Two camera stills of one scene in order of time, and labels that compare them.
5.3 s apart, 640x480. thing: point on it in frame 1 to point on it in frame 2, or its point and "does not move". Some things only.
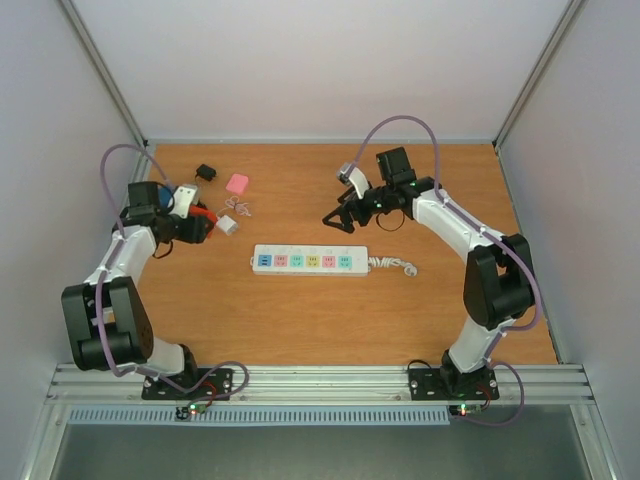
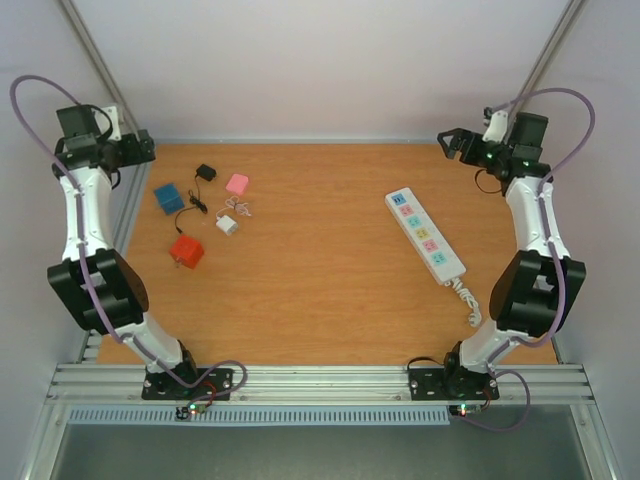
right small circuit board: x=464 y=410 does not move
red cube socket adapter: x=196 y=210 to x=187 y=251
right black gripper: x=355 y=209 to x=468 y=140
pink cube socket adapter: x=237 y=183 does not move
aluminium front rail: x=75 y=384 does not move
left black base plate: x=192 y=384 does not move
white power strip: x=309 y=260 to x=428 y=241
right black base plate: x=426 y=385 does not move
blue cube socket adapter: x=164 y=196 does not move
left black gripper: x=196 y=232 to x=134 y=154
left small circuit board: x=192 y=408 does not move
